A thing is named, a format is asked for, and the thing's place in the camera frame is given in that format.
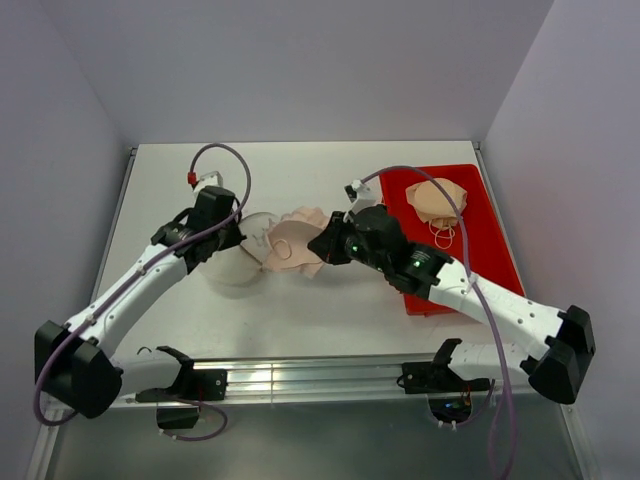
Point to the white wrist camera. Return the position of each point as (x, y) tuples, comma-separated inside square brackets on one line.
[(360, 196), (198, 183)]

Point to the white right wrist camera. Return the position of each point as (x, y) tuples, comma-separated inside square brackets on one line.
[(360, 196)]

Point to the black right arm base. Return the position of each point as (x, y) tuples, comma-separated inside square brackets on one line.
[(457, 401)]

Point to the beige bra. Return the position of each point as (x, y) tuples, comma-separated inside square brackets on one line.
[(438, 207)]

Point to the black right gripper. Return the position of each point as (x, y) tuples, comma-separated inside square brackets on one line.
[(328, 244)]

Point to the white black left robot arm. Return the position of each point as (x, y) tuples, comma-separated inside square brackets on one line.
[(74, 361)]

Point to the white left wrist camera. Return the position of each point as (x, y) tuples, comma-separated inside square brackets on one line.
[(198, 183)]

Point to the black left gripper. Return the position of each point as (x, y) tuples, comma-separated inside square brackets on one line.
[(235, 236)]

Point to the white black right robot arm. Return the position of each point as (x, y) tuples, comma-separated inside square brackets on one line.
[(558, 345)]

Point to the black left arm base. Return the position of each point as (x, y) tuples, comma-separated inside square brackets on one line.
[(191, 403)]

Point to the red plastic tray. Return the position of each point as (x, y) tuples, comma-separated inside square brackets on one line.
[(489, 254)]

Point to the pink bra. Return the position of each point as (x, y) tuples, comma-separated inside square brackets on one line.
[(288, 240)]

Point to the aluminium mounting rail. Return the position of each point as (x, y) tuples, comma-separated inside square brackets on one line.
[(315, 379)]

